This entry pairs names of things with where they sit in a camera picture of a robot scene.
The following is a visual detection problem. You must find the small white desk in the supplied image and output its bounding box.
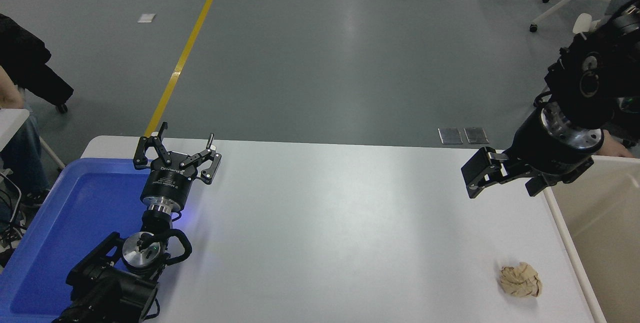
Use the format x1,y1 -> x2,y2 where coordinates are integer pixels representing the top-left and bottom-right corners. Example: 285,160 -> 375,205
0,108 -> 66,171

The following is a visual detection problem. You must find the large pale bin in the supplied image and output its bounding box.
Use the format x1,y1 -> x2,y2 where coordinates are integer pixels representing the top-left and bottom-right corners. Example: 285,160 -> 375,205
542,155 -> 640,323

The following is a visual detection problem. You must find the tan paper ball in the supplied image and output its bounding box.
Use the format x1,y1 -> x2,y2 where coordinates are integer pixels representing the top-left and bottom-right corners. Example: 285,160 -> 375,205
498,262 -> 543,298

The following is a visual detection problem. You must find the blue plastic tray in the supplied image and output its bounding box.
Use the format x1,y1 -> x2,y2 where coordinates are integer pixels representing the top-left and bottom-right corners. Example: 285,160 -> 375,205
0,157 -> 166,323

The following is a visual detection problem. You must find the black cable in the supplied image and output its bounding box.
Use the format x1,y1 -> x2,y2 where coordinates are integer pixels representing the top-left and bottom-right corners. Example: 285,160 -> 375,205
0,170 -> 24,253

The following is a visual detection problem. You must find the silver floor plate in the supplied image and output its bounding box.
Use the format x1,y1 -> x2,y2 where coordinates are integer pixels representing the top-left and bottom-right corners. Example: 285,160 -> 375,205
438,127 -> 463,145
464,127 -> 489,145

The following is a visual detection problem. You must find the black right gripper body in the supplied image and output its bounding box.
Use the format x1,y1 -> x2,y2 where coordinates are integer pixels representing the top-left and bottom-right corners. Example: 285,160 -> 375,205
507,112 -> 596,187

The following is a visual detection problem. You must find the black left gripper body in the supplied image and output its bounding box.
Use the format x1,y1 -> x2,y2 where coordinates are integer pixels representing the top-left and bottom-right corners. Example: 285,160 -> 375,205
140,152 -> 197,210

